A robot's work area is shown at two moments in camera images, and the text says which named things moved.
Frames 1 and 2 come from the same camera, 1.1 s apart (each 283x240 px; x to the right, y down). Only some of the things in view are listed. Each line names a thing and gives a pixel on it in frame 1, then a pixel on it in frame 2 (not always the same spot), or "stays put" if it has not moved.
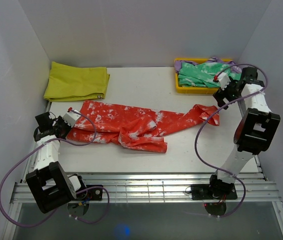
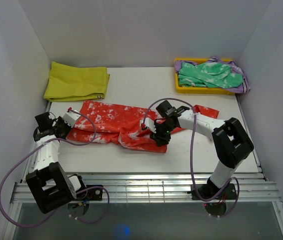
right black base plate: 213,191 stays put
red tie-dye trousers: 132,126 stays put
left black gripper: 60,120 stays put
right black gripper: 220,94 → 160,139
